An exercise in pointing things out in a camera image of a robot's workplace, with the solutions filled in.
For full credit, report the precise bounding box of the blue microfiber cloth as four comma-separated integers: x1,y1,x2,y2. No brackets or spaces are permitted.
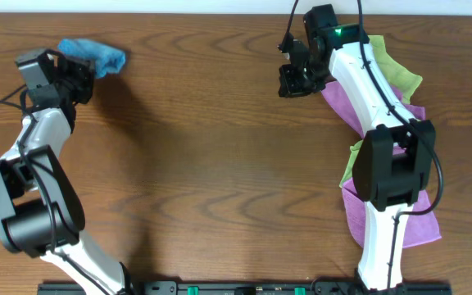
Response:
57,39,126,79

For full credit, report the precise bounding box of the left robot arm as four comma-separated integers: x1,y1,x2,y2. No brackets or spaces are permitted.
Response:
0,48,139,294

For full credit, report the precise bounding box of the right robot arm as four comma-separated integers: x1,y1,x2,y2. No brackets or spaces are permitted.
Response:
278,4,440,294

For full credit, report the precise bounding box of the upper purple microfiber cloth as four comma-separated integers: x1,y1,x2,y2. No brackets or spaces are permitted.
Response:
321,81,425,138

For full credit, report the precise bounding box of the purple microfiber cloth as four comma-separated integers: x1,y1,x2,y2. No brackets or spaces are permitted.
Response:
321,81,425,138
341,145,443,250

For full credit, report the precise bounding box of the upper green microfiber cloth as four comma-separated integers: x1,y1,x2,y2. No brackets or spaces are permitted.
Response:
369,35,423,104

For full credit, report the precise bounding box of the green microfiber cloth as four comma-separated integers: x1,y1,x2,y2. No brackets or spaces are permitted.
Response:
369,35,423,104
339,140,363,188

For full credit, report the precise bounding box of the lower green microfiber cloth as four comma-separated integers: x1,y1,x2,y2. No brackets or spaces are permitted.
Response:
339,140,363,188

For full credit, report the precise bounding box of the lower purple microfiber cloth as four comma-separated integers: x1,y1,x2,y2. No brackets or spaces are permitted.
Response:
341,145,443,250

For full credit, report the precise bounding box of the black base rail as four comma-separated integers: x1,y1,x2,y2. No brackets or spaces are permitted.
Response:
37,279,453,295

